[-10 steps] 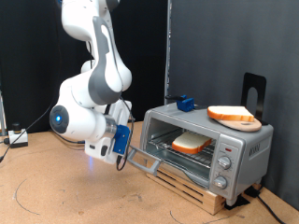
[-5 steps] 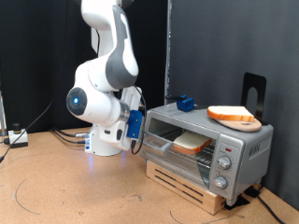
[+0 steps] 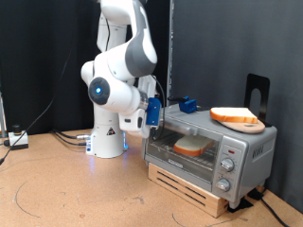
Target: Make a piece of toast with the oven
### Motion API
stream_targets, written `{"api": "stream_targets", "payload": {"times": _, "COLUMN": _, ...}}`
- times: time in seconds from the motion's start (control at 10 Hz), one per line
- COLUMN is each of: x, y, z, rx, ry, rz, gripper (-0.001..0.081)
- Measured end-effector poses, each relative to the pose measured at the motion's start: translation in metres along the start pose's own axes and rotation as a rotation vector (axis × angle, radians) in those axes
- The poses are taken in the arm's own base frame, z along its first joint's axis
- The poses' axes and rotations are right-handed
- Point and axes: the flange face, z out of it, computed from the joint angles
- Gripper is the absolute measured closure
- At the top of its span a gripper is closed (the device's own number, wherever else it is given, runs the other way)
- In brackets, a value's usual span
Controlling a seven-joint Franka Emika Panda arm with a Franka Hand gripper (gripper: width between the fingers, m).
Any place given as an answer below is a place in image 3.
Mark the white bread slice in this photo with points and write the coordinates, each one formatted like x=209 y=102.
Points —
x=233 y=115
x=192 y=145

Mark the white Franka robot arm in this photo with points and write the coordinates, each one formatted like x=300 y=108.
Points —
x=104 y=142

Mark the slotted wooden block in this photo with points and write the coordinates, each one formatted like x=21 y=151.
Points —
x=189 y=192

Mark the round wooden board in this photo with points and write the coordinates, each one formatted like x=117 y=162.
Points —
x=249 y=128

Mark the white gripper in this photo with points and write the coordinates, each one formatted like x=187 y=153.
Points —
x=132 y=123

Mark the vertical metal pole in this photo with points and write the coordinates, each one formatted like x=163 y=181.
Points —
x=170 y=47

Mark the black metal bookend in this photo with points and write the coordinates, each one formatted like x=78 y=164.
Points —
x=252 y=82

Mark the small blue object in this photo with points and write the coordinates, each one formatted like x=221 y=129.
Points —
x=188 y=106

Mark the silver toaster oven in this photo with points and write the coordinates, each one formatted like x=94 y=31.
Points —
x=258 y=151

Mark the metal frame post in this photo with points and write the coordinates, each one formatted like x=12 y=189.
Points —
x=2 y=119

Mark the silver oven knob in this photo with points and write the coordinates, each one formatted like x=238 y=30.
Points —
x=227 y=164
x=223 y=184

